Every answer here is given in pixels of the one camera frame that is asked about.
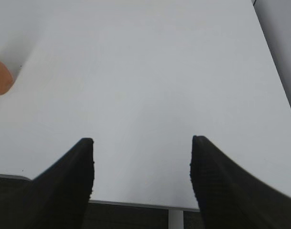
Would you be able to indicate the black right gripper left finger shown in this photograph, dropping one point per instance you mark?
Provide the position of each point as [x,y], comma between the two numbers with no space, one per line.
[57,198]

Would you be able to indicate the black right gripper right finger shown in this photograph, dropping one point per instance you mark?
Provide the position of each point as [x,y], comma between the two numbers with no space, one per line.
[229,197]

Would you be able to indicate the white table leg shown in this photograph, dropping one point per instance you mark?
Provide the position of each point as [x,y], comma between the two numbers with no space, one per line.
[175,219]

